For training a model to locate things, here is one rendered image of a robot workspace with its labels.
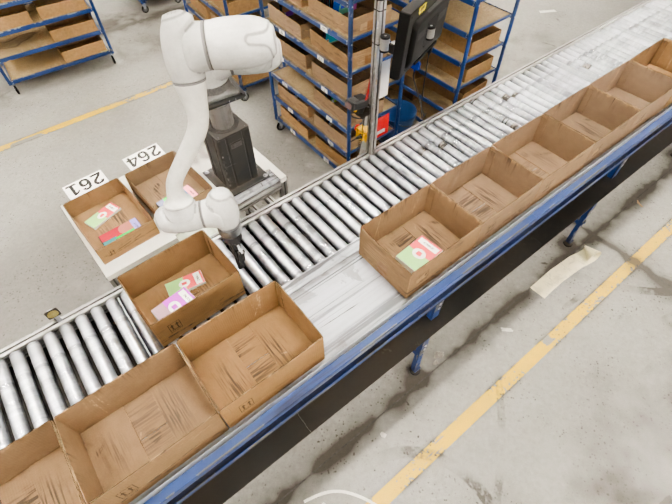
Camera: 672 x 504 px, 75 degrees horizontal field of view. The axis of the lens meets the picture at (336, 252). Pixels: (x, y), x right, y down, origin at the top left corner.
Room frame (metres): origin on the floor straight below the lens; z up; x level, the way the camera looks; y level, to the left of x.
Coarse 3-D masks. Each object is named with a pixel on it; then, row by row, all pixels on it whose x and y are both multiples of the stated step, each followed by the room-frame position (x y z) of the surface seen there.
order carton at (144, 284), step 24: (192, 240) 1.20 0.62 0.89; (144, 264) 1.07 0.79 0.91; (168, 264) 1.12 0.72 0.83; (192, 264) 1.17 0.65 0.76; (216, 264) 1.17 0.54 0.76; (144, 288) 1.03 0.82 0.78; (216, 288) 0.95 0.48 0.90; (240, 288) 1.01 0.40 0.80; (144, 312) 0.93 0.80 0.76; (192, 312) 0.87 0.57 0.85; (216, 312) 0.93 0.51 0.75; (168, 336) 0.79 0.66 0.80
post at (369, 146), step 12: (384, 12) 1.93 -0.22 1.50; (384, 24) 1.93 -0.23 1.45; (372, 36) 1.94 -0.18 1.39; (372, 48) 1.94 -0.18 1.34; (372, 60) 1.94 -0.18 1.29; (372, 72) 1.93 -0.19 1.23; (372, 84) 1.94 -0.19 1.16; (372, 96) 1.92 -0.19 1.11; (372, 108) 1.92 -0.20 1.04; (372, 120) 1.92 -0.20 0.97; (372, 132) 1.92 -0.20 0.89; (372, 144) 1.92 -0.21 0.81
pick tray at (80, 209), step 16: (96, 192) 1.57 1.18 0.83; (112, 192) 1.61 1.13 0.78; (128, 192) 1.57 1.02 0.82; (80, 208) 1.50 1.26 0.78; (96, 208) 1.53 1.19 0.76; (128, 208) 1.52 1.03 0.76; (144, 208) 1.44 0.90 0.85; (80, 224) 1.42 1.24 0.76; (112, 224) 1.42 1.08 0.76; (144, 224) 1.34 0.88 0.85; (96, 240) 1.32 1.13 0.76; (128, 240) 1.27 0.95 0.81; (144, 240) 1.31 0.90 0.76; (112, 256) 1.21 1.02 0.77
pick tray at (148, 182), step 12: (168, 156) 1.83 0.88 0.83; (144, 168) 1.74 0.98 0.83; (156, 168) 1.78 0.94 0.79; (168, 168) 1.81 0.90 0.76; (192, 168) 1.71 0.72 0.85; (132, 180) 1.68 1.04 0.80; (144, 180) 1.72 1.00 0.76; (156, 180) 1.72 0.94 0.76; (192, 180) 1.72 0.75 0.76; (204, 180) 1.62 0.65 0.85; (144, 192) 1.64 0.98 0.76; (156, 192) 1.63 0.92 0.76; (204, 192) 1.54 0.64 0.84
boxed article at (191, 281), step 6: (198, 270) 1.13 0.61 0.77; (186, 276) 1.10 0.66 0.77; (192, 276) 1.10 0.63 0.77; (198, 276) 1.10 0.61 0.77; (174, 282) 1.07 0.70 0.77; (180, 282) 1.07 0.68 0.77; (186, 282) 1.06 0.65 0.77; (192, 282) 1.06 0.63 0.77; (198, 282) 1.06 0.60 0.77; (204, 282) 1.06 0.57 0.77; (168, 288) 1.04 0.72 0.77; (174, 288) 1.03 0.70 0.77; (180, 288) 1.03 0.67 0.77; (186, 288) 1.03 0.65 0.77; (192, 288) 1.04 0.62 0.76
